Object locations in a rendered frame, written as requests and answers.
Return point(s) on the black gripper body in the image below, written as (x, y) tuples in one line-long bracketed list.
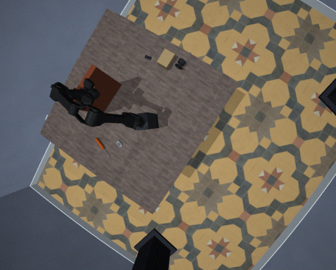
[(88, 84)]

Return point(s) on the brown wooden door slab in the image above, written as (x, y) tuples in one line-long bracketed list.
[(106, 86)]

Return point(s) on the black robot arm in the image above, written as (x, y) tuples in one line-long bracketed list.
[(95, 117)]

